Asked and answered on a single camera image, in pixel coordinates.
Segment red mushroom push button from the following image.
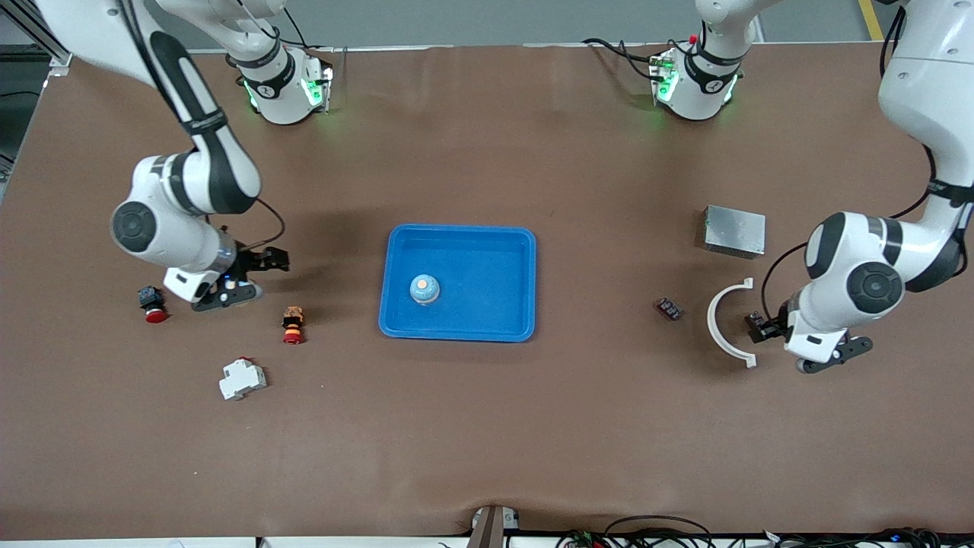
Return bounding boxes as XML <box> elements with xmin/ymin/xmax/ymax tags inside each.
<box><xmin>137</xmin><ymin>285</ymin><xmax>168</xmax><ymax>324</ymax></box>

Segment white circuit breaker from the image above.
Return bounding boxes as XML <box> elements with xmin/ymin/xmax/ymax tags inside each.
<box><xmin>219</xmin><ymin>357</ymin><xmax>268</xmax><ymax>402</ymax></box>

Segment blue plastic tray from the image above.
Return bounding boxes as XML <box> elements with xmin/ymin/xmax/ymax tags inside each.
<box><xmin>378</xmin><ymin>224</ymin><xmax>538</xmax><ymax>343</ymax></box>

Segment brown table cover mat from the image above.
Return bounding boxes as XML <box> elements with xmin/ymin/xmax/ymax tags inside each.
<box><xmin>0</xmin><ymin>44</ymin><xmax>974</xmax><ymax>541</ymax></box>

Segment black cable loop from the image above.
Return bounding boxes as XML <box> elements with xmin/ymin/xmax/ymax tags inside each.
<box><xmin>605</xmin><ymin>515</ymin><xmax>714</xmax><ymax>548</ymax></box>

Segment aluminium frame profile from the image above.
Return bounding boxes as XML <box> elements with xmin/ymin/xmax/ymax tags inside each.
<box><xmin>0</xmin><ymin>15</ymin><xmax>73</xmax><ymax>77</ymax></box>

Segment metal mount bracket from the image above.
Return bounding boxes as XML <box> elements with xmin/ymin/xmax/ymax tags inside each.
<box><xmin>468</xmin><ymin>505</ymin><xmax>522</xmax><ymax>548</ymax></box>

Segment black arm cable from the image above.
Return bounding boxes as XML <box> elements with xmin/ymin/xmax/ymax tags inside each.
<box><xmin>761</xmin><ymin>0</ymin><xmax>938</xmax><ymax>324</ymax></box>
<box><xmin>118</xmin><ymin>0</ymin><xmax>287</xmax><ymax>252</ymax></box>

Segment white curved plastic arc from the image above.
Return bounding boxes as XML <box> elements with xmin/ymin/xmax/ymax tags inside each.
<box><xmin>707</xmin><ymin>278</ymin><xmax>758</xmax><ymax>369</ymax></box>

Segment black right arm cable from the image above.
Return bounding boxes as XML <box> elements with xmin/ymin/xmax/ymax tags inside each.
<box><xmin>118</xmin><ymin>0</ymin><xmax>287</xmax><ymax>252</ymax></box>

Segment black cable bundle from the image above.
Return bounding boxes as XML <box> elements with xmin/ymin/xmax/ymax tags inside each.
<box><xmin>761</xmin><ymin>527</ymin><xmax>974</xmax><ymax>548</ymax></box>

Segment silver metal box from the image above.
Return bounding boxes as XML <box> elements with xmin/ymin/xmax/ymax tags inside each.
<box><xmin>702</xmin><ymin>205</ymin><xmax>767</xmax><ymax>260</ymax></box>

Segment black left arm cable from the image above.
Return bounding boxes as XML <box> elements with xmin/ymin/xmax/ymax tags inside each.
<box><xmin>761</xmin><ymin>0</ymin><xmax>938</xmax><ymax>324</ymax></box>

